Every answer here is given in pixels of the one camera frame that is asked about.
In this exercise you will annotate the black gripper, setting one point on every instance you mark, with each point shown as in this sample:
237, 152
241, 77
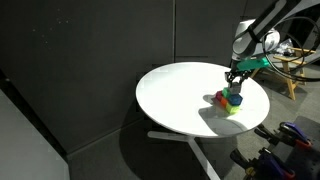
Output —
232, 74

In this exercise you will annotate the gray block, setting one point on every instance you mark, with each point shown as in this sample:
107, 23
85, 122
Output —
235, 88

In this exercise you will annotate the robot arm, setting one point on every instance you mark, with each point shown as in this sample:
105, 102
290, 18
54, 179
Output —
250, 38

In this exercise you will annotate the blue block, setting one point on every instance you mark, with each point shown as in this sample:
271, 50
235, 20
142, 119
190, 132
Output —
235, 99

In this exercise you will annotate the magenta block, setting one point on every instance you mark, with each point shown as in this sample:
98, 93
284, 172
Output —
219, 95

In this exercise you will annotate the orange block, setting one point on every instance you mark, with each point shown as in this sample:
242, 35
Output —
224, 101

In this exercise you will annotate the lime green block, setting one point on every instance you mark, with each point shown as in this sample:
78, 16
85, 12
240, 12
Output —
232, 109

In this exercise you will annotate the wooden lounge chair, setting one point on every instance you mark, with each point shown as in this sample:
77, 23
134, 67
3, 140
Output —
291, 66

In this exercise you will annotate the round white table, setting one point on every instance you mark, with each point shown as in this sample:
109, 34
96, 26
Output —
180, 97

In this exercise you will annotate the upper blue spring clamp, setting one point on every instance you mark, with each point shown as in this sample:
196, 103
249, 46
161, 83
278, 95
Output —
288, 133

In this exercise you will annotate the blue spring clamp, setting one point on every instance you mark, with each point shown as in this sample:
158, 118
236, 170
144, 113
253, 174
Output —
288, 133
266, 167

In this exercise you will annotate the lower blue spring clamp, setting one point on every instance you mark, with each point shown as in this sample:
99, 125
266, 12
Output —
266, 167

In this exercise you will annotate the white cabinet corner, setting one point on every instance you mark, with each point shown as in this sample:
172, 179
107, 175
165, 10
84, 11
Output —
24, 153

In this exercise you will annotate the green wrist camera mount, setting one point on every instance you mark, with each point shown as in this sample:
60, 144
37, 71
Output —
250, 64

